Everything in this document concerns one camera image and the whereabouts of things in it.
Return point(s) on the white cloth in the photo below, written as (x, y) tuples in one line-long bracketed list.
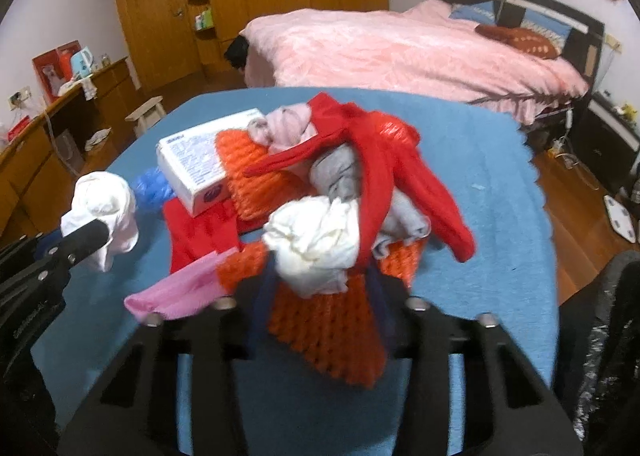
[(106, 197)]

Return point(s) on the white bathroom scale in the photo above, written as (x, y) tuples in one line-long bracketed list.
[(620, 219)]

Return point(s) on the cream paper ball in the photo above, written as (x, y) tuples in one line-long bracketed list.
[(315, 241)]

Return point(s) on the black nightstand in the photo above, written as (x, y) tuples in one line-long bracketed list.
[(607, 145)]

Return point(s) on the red fleece garment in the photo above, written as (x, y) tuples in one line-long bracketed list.
[(387, 149)]

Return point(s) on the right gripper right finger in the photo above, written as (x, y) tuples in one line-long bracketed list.
[(508, 409)]

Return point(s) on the brown patterned pillow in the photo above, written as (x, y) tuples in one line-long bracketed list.
[(524, 40)]

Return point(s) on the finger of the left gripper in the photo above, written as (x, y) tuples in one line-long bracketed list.
[(80, 244), (45, 242)]

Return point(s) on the blue pillow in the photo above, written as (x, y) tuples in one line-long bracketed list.
[(485, 13)]

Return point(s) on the black trash bag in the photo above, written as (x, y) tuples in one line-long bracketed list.
[(596, 375)]

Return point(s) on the grey sock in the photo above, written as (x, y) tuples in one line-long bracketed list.
[(337, 174)]

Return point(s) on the small white stool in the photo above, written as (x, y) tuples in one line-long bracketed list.
[(147, 115)]

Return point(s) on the blue electric kettle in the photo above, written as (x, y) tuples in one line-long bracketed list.
[(82, 63)]

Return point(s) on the light pink rolled sock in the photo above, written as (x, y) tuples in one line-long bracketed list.
[(283, 128)]

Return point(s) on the red picture box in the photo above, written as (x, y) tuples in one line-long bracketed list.
[(53, 69)]

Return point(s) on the black headboard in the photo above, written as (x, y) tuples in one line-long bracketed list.
[(583, 45)]

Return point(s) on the wooden desk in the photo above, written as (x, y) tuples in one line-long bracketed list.
[(75, 136)]

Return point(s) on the bed with pink cover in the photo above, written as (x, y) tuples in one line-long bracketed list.
[(421, 51)]

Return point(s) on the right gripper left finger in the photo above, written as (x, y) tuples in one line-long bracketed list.
[(132, 409)]

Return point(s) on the black cloth on bed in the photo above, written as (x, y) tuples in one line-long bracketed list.
[(237, 52)]

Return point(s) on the blue plastic bag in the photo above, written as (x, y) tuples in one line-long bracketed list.
[(152, 190)]

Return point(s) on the white cardboard box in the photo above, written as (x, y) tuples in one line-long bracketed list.
[(191, 163)]

